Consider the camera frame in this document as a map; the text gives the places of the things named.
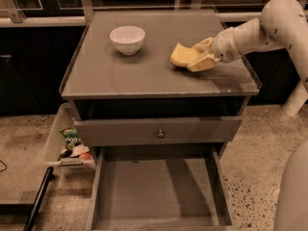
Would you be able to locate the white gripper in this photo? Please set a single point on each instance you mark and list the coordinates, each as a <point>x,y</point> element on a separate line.
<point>223,45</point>

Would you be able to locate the yellow sponge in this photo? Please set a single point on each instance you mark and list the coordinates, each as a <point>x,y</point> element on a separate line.
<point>183,56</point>

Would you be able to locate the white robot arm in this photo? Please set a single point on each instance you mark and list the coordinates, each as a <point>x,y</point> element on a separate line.
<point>282,24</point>

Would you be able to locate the grey top drawer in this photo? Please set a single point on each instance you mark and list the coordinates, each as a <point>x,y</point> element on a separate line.
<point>143,131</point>

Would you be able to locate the round metal drawer knob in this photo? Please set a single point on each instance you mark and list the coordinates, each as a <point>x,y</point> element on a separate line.
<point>160,134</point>

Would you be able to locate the grey wooden drawer cabinet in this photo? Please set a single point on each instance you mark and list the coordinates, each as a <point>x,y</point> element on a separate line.
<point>102,83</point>

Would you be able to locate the grey open middle drawer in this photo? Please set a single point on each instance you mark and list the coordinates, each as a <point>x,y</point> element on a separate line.
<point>160,188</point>

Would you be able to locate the white ceramic bowl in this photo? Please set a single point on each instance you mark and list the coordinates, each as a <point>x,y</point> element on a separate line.
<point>128,40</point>

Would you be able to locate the green chip bag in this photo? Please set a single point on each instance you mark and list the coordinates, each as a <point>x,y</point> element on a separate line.
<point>71,137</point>

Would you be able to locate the white and red snack packet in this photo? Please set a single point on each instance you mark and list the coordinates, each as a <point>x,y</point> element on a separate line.
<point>80,151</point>

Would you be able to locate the clear plastic storage bin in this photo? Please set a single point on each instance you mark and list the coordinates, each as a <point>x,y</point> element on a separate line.
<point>55,144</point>

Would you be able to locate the black bar on floor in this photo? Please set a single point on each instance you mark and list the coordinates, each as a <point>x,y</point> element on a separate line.
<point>48,176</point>

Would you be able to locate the white railing frame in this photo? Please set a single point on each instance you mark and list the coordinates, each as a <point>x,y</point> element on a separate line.
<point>48,16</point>

